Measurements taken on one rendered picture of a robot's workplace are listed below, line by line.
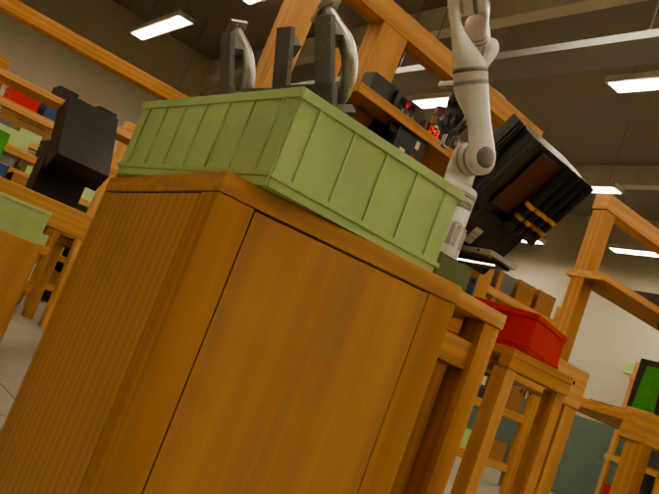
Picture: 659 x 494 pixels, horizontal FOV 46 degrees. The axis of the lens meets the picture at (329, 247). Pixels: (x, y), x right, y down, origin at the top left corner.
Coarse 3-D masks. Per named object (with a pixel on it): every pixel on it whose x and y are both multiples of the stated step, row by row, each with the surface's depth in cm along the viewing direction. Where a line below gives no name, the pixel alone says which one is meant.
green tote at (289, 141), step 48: (240, 96) 139; (288, 96) 126; (144, 144) 164; (192, 144) 147; (240, 144) 133; (288, 144) 124; (336, 144) 130; (384, 144) 135; (288, 192) 125; (336, 192) 131; (384, 192) 137; (432, 192) 144; (384, 240) 138; (432, 240) 145
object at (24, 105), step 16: (0, 96) 836; (16, 96) 848; (16, 112) 887; (32, 112) 856; (48, 112) 868; (0, 128) 842; (16, 144) 853; (32, 160) 857; (16, 176) 860; (32, 272) 913
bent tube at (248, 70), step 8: (232, 24) 171; (240, 24) 171; (240, 32) 170; (240, 40) 169; (248, 48) 168; (240, 56) 168; (248, 56) 167; (248, 64) 166; (248, 72) 166; (248, 80) 167; (240, 88) 168
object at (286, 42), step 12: (276, 36) 154; (288, 36) 152; (276, 48) 154; (288, 48) 152; (300, 48) 154; (276, 60) 154; (288, 60) 152; (276, 72) 154; (288, 72) 152; (276, 84) 154; (288, 84) 153
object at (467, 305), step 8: (464, 296) 191; (472, 296) 194; (456, 304) 190; (464, 304) 192; (472, 304) 194; (480, 304) 196; (456, 312) 202; (464, 312) 196; (472, 312) 194; (480, 312) 196; (488, 312) 198; (496, 312) 201; (480, 320) 200; (488, 320) 199; (496, 320) 201; (504, 320) 203
